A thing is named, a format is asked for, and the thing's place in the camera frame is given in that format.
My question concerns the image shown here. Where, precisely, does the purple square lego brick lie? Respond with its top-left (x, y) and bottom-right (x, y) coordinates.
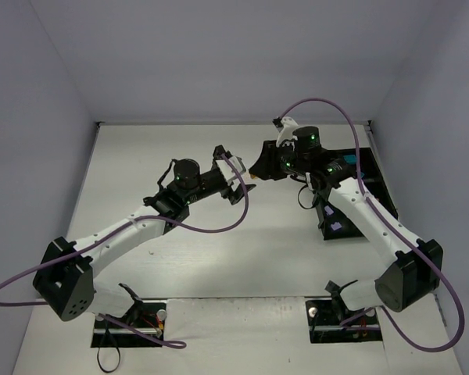
top-left (330, 222), bottom-right (342, 231)

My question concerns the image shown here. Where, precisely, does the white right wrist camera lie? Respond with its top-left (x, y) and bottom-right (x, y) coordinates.
top-left (273, 116), bottom-right (299, 147)

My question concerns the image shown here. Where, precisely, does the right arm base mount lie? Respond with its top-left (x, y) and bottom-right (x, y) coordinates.
top-left (305, 281), bottom-right (383, 345)

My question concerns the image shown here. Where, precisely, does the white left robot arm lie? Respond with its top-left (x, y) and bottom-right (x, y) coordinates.
top-left (33, 145), bottom-right (253, 322)

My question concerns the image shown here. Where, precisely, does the teal long lego brick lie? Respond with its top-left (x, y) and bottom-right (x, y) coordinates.
top-left (343, 155), bottom-right (357, 165)

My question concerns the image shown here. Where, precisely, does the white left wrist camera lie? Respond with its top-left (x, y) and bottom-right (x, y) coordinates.
top-left (214, 155), bottom-right (246, 186)

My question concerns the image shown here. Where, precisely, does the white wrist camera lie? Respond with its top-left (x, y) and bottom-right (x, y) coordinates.
top-left (273, 116), bottom-right (299, 147)
top-left (214, 155), bottom-right (246, 186)

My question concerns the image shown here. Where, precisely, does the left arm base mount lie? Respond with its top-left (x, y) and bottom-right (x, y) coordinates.
top-left (91, 283), bottom-right (167, 348)

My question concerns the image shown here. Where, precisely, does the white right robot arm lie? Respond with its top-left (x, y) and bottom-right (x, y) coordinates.
top-left (249, 126), bottom-right (443, 313)

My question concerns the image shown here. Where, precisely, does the purple small lego brick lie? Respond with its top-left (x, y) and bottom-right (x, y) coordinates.
top-left (324, 205), bottom-right (334, 216)

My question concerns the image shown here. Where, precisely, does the black four-compartment sorting bin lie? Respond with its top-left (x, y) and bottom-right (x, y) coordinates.
top-left (315, 148), bottom-right (399, 241)

